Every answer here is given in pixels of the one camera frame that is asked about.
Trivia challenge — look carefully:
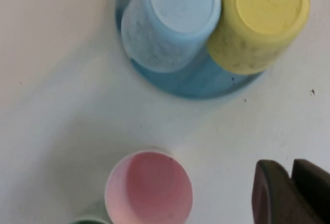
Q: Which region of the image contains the light blue plastic cup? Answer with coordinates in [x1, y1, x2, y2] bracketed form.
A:
[120, 0, 222, 74]

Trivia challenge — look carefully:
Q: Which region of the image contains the yellow plastic cup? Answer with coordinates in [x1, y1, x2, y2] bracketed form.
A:
[207, 0, 311, 75]

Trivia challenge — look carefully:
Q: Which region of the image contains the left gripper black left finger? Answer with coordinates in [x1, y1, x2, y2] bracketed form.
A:
[252, 159, 320, 224]

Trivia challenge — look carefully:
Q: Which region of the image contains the blue cup stand with pegs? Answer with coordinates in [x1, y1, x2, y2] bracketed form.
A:
[114, 0, 266, 100]

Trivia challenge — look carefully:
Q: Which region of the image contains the green plastic cup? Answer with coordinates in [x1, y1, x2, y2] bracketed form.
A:
[67, 215, 111, 224]

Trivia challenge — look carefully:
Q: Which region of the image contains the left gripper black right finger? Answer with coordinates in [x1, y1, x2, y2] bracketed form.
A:
[291, 158, 330, 224]

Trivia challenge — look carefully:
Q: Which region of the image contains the pink plastic cup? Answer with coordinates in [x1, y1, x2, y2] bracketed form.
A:
[104, 149, 193, 224]

